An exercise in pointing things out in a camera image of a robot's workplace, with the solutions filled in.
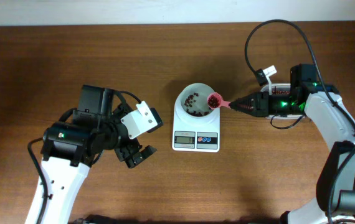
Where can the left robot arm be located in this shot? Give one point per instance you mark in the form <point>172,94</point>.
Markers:
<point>64,155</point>

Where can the white round bowl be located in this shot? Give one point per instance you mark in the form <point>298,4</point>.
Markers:
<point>203,89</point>

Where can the white digital kitchen scale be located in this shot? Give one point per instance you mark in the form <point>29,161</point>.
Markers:
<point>193,133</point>

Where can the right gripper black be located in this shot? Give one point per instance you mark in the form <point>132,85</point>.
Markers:
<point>263,105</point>

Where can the red beans in container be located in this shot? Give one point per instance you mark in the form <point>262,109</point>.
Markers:
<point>277,90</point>

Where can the pink measuring scoop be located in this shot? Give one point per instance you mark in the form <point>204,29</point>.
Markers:
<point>215,100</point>

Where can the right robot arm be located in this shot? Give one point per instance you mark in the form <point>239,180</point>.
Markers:
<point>321,103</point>

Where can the red beans in bowl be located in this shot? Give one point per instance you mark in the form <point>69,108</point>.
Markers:
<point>195,105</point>

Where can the clear plastic bean container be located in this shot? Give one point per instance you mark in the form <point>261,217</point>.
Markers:
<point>280,104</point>

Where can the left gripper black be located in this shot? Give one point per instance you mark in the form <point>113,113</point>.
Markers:
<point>132,147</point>

